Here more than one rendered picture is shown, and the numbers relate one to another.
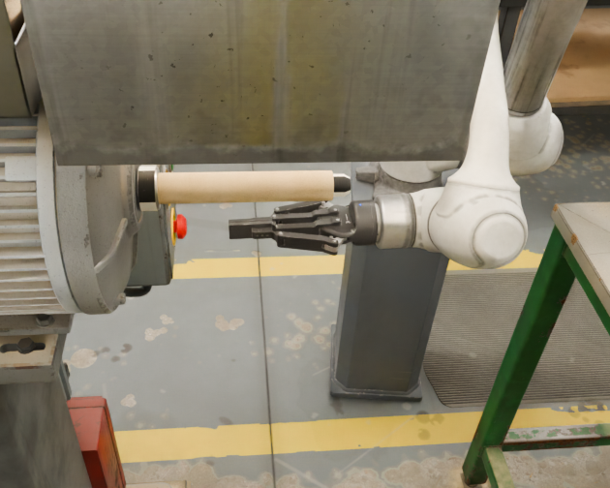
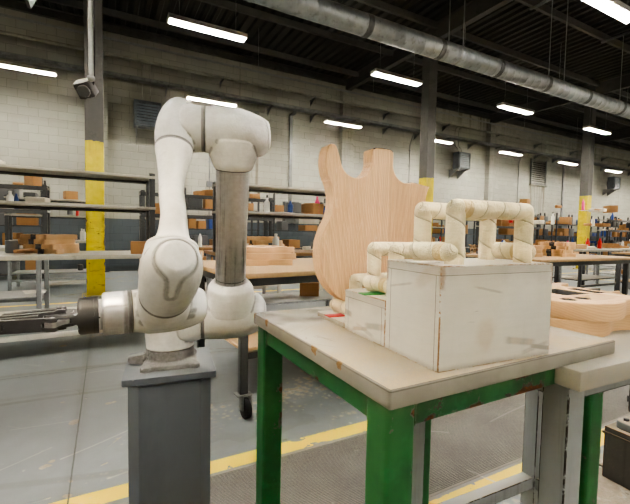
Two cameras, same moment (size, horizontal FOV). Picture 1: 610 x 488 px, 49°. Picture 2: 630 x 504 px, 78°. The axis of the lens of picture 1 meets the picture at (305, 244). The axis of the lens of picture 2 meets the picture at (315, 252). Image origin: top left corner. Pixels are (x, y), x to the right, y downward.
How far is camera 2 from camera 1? 58 cm
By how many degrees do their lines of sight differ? 42
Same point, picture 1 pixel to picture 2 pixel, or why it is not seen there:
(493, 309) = not seen: hidden behind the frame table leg
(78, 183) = not seen: outside the picture
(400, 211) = (118, 296)
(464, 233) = (148, 258)
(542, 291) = (263, 382)
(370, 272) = (144, 438)
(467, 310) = (250, 490)
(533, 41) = (223, 230)
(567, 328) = (325, 482)
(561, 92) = not seen: hidden behind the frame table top
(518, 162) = (239, 320)
